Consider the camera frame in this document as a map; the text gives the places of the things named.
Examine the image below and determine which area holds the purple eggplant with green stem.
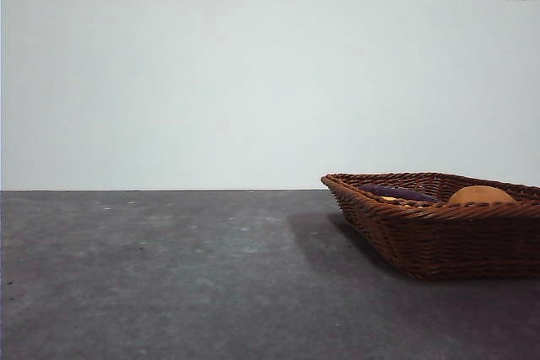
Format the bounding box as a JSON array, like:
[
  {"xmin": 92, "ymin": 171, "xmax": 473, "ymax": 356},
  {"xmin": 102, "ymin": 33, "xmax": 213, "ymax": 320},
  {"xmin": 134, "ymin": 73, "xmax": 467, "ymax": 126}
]
[{"xmin": 358, "ymin": 184, "xmax": 440, "ymax": 203}]

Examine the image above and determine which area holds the brown wicker basket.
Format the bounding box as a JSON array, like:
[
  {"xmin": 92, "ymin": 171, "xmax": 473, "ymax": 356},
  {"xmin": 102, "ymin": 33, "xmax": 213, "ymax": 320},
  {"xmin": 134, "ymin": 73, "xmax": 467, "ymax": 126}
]
[{"xmin": 320, "ymin": 172, "xmax": 540, "ymax": 281}]

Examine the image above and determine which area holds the brown potato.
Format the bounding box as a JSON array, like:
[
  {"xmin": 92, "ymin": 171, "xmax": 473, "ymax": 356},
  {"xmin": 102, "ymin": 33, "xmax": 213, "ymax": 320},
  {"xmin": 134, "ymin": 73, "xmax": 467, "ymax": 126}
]
[{"xmin": 446, "ymin": 185, "xmax": 518, "ymax": 206}]

